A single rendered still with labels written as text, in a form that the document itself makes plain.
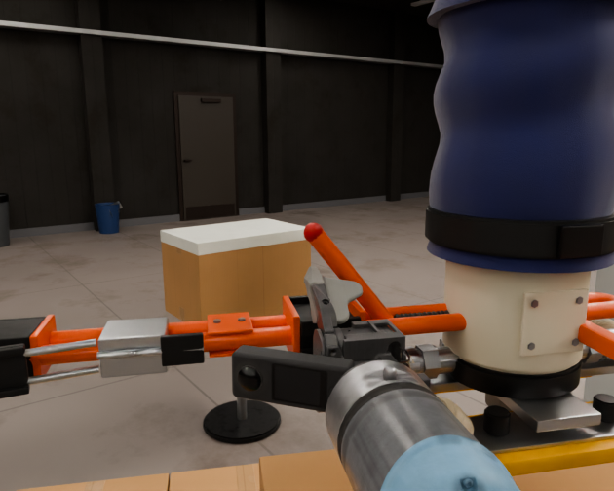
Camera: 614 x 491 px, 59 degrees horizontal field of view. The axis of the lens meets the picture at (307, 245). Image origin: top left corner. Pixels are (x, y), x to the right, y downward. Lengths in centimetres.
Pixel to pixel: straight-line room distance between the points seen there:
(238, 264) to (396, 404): 206
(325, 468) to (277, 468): 8
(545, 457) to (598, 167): 31
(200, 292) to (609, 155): 193
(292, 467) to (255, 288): 164
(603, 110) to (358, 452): 44
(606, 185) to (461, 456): 39
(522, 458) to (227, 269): 190
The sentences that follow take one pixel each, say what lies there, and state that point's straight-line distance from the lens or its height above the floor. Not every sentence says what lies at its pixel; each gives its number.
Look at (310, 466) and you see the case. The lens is 94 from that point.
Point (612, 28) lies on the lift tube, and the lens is 66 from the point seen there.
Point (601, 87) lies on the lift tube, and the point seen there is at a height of 151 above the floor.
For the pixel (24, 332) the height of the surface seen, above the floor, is 126.
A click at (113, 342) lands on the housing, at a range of 62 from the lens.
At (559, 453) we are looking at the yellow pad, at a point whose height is 113.
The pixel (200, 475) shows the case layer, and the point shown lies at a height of 54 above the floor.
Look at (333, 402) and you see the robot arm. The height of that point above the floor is 126.
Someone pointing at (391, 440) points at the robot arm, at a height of 128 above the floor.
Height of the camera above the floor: 147
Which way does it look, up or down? 12 degrees down
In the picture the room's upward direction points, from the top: straight up
